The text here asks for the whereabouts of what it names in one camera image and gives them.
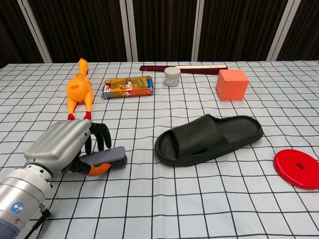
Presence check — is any checkered white tablecloth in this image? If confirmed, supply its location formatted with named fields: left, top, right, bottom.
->
left=0, top=59, right=319, bottom=239

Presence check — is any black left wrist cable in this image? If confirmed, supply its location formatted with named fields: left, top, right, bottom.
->
left=24, top=205, right=52, bottom=239

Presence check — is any white metal frame post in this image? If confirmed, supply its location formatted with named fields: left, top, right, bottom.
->
left=119, top=0, right=139, bottom=62
left=190, top=0, right=209, bottom=62
left=16, top=0, right=53, bottom=63
left=266, top=0, right=299, bottom=61

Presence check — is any black slipper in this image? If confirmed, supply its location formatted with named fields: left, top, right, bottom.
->
left=154, top=114, right=264, bottom=167

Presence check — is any black pleated curtain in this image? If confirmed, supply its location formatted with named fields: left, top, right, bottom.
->
left=0, top=0, right=319, bottom=68

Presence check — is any small grey-lidded jar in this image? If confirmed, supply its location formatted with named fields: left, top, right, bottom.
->
left=163, top=67, right=181, bottom=88

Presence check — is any grey orange brush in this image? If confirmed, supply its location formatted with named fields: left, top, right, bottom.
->
left=79, top=146, right=128, bottom=171

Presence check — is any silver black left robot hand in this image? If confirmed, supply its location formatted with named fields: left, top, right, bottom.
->
left=23, top=119, right=112, bottom=179

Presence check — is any orange foam cube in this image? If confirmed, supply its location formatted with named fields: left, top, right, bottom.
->
left=215, top=69, right=250, bottom=102

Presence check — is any red plastic disc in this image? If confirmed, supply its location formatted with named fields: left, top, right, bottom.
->
left=273, top=148, right=319, bottom=190

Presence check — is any colourful snack package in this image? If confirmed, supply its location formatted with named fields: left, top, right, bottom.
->
left=101, top=75, right=156, bottom=100

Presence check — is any yellow rubber chicken toy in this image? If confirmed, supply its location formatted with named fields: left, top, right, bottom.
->
left=66, top=57, right=94, bottom=122

